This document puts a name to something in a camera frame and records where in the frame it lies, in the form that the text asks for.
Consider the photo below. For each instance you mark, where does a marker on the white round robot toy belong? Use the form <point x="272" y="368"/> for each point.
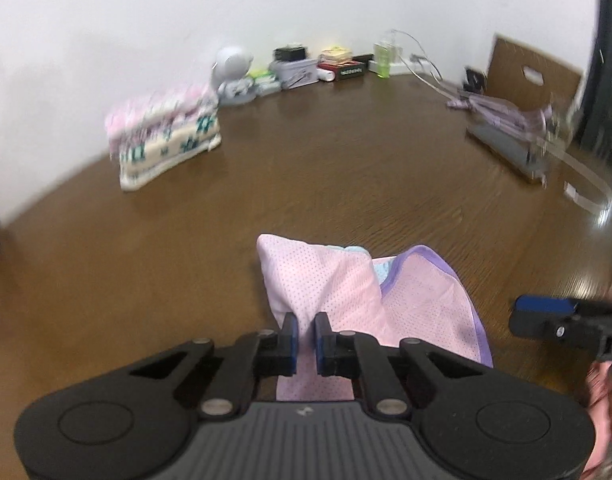
<point x="230" y="78"/>

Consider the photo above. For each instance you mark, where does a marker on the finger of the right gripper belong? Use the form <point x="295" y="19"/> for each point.
<point x="570" y="320"/>

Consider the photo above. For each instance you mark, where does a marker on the black small device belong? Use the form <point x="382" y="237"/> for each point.
<point x="290" y="53"/>

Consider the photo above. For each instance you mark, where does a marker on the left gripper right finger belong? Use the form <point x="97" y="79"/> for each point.
<point x="360" y="358"/>

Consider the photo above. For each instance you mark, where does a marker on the green white small boxes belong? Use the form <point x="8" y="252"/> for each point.
<point x="265" y="82"/>

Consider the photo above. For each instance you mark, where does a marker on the person right hand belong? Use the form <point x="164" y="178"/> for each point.
<point x="599" y="407"/>

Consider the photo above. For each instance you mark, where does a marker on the brown cardboard board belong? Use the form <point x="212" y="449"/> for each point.
<point x="528" y="78"/>

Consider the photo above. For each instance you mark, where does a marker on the green liquid bottle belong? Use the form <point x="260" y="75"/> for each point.
<point x="382" y="58"/>

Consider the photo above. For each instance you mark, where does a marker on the pink blue mesh jacket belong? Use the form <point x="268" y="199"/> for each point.
<point x="414" y="294"/>

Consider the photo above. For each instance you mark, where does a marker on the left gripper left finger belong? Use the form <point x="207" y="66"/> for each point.
<point x="235" y="372"/>

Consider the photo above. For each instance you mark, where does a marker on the black red box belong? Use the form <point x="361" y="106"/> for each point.
<point x="330" y="72"/>

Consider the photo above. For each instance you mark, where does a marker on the folded floral clothes stack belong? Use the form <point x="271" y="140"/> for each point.
<point x="150" y="135"/>

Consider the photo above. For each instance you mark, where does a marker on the yellow sticky note stack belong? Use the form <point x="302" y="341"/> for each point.
<point x="335" y="55"/>

